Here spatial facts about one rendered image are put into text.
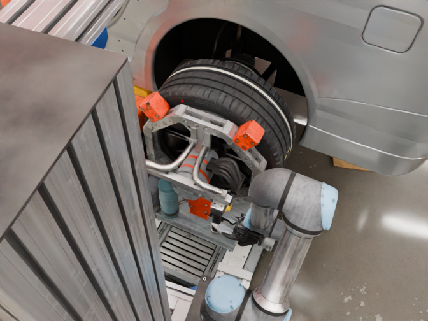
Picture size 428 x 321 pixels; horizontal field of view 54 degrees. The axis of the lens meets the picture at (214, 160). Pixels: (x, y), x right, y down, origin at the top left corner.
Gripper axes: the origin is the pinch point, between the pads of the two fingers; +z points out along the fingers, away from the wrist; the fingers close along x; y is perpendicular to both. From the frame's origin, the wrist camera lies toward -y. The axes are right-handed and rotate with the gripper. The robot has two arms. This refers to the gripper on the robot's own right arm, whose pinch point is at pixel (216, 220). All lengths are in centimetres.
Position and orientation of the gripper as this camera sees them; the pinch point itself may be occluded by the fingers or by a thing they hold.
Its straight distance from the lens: 168.4
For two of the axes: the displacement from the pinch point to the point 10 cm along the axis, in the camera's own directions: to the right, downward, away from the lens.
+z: -9.1, -3.5, 2.1
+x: -4.1, 7.3, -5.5
